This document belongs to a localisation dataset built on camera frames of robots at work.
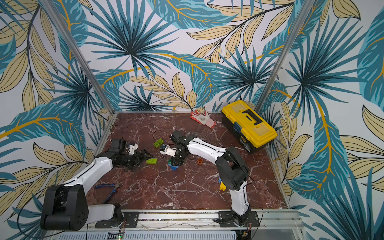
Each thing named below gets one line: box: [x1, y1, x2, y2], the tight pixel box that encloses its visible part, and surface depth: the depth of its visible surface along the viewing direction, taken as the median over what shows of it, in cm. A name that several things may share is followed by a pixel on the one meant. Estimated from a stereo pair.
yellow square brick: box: [219, 181, 227, 192], surface depth 83 cm
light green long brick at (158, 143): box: [153, 138, 164, 148], surface depth 102 cm
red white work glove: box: [190, 110, 217, 129], surface depth 116 cm
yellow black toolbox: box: [221, 100, 278, 154], surface depth 94 cm
